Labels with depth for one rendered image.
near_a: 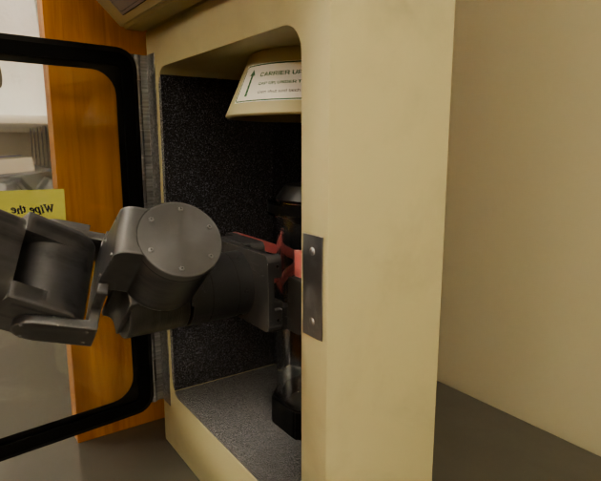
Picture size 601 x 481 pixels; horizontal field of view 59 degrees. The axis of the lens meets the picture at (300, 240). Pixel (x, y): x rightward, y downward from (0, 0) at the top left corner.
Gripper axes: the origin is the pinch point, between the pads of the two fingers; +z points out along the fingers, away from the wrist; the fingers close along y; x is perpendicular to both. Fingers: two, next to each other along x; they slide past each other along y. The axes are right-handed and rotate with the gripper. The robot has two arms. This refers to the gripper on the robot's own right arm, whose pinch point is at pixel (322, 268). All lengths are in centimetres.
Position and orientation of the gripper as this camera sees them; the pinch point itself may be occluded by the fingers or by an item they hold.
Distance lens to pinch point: 51.8
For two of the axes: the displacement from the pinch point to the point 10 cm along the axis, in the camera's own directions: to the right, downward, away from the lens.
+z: 8.3, -1.0, 5.5
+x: 0.1, 9.8, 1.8
